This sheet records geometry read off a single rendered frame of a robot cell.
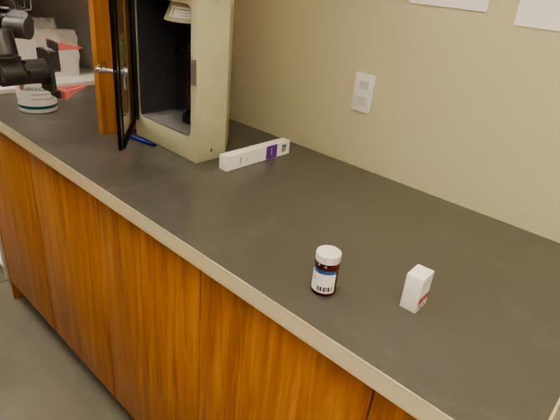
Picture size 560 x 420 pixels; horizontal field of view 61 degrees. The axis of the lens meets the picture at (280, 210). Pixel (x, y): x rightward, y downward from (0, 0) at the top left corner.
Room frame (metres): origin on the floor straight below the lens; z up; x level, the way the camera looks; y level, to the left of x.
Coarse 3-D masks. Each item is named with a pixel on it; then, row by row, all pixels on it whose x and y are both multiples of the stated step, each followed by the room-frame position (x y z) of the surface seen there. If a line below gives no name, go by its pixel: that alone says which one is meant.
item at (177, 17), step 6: (168, 6) 1.45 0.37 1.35; (174, 6) 1.42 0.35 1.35; (180, 6) 1.41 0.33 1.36; (186, 6) 1.40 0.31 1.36; (168, 12) 1.42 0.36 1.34; (174, 12) 1.40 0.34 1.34; (180, 12) 1.40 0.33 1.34; (186, 12) 1.39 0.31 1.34; (168, 18) 1.41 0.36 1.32; (174, 18) 1.40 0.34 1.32; (180, 18) 1.39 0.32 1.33; (186, 18) 1.39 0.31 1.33
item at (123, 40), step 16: (112, 16) 1.20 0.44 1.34; (128, 16) 1.46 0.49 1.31; (112, 32) 1.20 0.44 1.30; (128, 32) 1.44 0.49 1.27; (112, 48) 1.20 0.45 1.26; (128, 48) 1.43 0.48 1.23; (112, 64) 1.20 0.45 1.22; (128, 64) 1.41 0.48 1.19; (128, 80) 1.40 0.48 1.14; (128, 96) 1.38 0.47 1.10; (128, 112) 1.36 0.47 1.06
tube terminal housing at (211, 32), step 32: (192, 0) 1.32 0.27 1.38; (224, 0) 1.37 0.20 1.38; (192, 32) 1.32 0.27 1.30; (224, 32) 1.38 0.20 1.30; (224, 64) 1.38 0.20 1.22; (192, 96) 1.32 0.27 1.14; (224, 96) 1.38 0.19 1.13; (160, 128) 1.42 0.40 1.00; (192, 128) 1.32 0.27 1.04; (224, 128) 1.39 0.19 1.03; (192, 160) 1.32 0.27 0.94
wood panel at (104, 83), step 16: (96, 0) 1.49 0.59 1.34; (96, 16) 1.48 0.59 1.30; (96, 32) 1.48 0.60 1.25; (96, 48) 1.48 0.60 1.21; (96, 64) 1.48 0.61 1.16; (96, 80) 1.49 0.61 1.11; (112, 80) 1.51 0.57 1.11; (96, 96) 1.49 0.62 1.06; (112, 96) 1.51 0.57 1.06; (112, 112) 1.51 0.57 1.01; (112, 128) 1.50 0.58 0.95
